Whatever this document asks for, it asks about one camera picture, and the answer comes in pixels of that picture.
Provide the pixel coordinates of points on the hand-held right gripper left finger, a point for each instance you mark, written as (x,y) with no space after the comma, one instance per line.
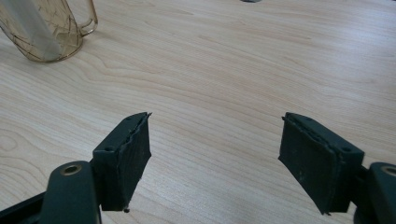
(124,168)

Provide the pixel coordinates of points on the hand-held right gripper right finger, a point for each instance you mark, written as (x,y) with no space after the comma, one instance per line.
(314,168)

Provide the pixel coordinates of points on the clear glass pitcher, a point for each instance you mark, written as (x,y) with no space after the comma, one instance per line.
(70,28)

